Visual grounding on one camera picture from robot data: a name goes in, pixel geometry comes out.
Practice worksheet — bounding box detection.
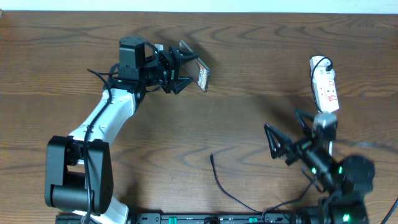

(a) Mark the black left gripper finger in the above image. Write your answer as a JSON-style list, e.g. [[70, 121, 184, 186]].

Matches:
[[178, 49, 198, 65], [172, 77, 193, 95]]

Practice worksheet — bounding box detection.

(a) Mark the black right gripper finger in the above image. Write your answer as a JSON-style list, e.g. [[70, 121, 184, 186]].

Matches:
[[264, 123, 293, 159], [294, 110, 315, 135]]

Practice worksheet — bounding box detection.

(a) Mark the black charger cable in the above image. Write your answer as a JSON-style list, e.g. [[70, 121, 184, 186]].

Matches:
[[209, 153, 315, 215]]

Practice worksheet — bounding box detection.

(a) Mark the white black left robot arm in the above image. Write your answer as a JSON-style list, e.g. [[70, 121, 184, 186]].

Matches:
[[44, 36, 198, 223]]

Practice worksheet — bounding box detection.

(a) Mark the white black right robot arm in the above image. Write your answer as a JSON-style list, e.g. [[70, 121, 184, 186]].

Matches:
[[264, 110, 375, 223]]

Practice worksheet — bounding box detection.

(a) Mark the white USB charger plug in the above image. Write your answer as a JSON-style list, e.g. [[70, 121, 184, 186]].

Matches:
[[317, 63, 335, 78]]

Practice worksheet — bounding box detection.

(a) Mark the white power strip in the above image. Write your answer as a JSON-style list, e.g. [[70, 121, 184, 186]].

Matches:
[[310, 55, 340, 113]]

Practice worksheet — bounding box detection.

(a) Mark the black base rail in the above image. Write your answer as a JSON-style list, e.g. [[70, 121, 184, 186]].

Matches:
[[55, 212, 330, 224]]

